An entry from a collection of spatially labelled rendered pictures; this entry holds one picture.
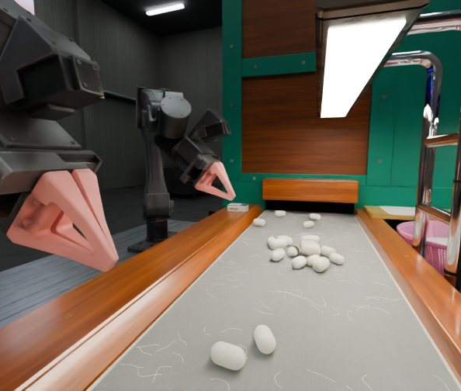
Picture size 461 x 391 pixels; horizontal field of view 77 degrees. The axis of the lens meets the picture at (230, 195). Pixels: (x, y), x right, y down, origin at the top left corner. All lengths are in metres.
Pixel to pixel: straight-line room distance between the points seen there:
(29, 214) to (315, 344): 0.29
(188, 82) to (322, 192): 10.31
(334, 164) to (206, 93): 9.77
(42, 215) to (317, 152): 0.89
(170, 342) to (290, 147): 0.82
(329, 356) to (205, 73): 10.67
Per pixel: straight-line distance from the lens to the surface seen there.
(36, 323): 0.38
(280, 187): 0.97
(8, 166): 0.23
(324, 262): 0.52
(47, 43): 0.24
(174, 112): 0.55
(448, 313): 0.41
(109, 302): 0.38
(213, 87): 10.62
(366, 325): 0.40
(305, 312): 0.40
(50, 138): 0.28
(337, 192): 0.97
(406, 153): 1.06
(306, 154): 1.03
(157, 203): 0.86
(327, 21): 0.28
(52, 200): 0.24
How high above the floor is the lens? 0.93
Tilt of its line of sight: 8 degrees down
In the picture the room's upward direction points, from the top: straight up
